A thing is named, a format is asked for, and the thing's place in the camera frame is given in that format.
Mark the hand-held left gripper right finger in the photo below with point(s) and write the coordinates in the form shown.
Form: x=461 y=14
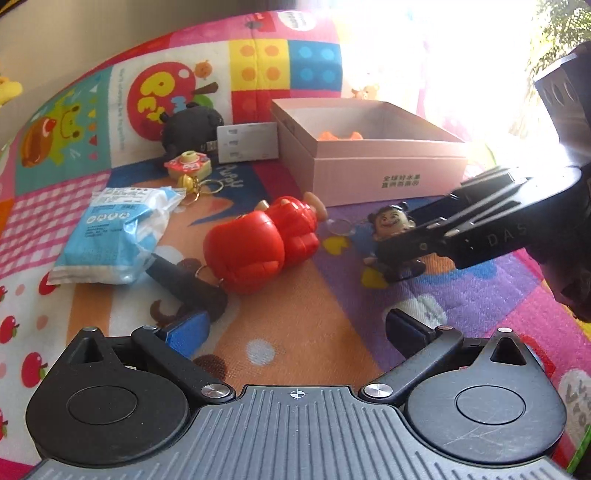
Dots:
x=406 y=328

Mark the white battery charger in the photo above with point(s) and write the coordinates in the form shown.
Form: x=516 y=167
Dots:
x=247 y=141

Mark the dark grey object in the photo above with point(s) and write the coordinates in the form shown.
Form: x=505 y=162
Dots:
x=184 y=286

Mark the orange toy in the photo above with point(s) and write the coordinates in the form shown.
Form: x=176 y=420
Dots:
x=339 y=136

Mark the red figure toy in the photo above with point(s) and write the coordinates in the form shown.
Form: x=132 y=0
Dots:
x=258 y=240

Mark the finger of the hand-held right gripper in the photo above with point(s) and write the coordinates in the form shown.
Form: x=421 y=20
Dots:
x=461 y=196
x=411 y=249

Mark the colourful cartoon play mat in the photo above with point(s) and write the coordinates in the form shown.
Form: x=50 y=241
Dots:
x=286 y=318

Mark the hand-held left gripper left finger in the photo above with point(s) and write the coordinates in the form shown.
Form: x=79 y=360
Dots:
x=184 y=328

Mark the black cat plush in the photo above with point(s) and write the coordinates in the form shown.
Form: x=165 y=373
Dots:
x=189 y=129

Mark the yellow duck plush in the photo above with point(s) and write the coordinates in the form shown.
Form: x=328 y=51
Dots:
x=9 y=90

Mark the blue white tissue packet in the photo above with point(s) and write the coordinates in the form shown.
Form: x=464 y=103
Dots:
x=106 y=235

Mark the pink cardboard box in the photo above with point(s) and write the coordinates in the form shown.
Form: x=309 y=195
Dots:
x=369 y=177

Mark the green plant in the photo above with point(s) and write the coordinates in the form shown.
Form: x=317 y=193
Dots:
x=561 y=32

